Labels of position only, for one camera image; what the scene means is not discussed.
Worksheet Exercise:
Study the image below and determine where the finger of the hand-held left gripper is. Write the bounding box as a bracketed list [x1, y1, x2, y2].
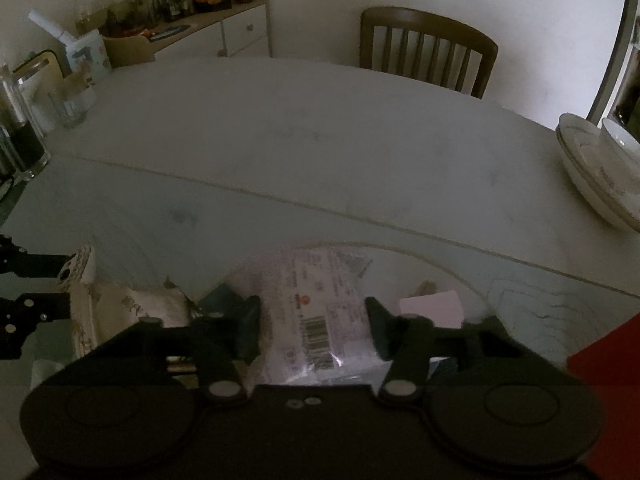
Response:
[0, 292, 70, 361]
[0, 234, 71, 281]

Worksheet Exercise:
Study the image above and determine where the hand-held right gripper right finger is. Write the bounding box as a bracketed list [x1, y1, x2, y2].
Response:
[364, 296, 546, 406]

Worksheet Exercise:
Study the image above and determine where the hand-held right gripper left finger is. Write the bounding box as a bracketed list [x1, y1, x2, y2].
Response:
[92, 294, 264, 406]

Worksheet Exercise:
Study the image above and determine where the small packet with cartoon eyes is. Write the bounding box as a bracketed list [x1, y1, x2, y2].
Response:
[57, 245, 98, 291]

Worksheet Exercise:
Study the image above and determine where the clear plastic bag with label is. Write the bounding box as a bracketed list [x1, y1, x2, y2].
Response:
[220, 245, 396, 386]

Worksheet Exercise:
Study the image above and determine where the brown paper wrapper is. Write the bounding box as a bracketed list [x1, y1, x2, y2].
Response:
[92, 282, 193, 346]

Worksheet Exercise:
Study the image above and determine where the red cardboard box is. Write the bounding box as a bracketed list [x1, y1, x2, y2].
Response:
[567, 310, 640, 480]

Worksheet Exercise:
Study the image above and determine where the pink paper card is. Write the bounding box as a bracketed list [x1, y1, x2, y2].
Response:
[400, 290, 463, 331]

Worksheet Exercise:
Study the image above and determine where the dark glass cup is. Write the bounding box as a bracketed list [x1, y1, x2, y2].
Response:
[0, 62, 51, 182]

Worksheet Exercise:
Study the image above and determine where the clear glass cup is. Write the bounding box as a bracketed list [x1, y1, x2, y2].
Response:
[47, 85, 89, 130]

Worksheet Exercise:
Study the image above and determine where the clear container with dark rim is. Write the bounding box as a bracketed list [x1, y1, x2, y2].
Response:
[12, 50, 65, 93]

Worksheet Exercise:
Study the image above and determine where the brown cardboard box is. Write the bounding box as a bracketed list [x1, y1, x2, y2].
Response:
[102, 22, 192, 68]

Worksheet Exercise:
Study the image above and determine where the white paper tube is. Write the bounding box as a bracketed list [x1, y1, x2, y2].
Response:
[27, 9, 73, 46]

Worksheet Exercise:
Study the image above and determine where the white gold-rimmed plate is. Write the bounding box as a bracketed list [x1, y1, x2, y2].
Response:
[559, 150, 640, 233]
[556, 112, 640, 211]

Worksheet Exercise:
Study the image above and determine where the white sideboard cabinet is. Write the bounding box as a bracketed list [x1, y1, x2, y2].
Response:
[102, 0, 273, 68]

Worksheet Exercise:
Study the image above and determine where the white bowl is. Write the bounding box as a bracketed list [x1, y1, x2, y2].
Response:
[599, 117, 640, 173]

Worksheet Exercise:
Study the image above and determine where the brown wooden chair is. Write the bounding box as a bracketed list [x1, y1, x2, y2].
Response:
[359, 6, 499, 100]

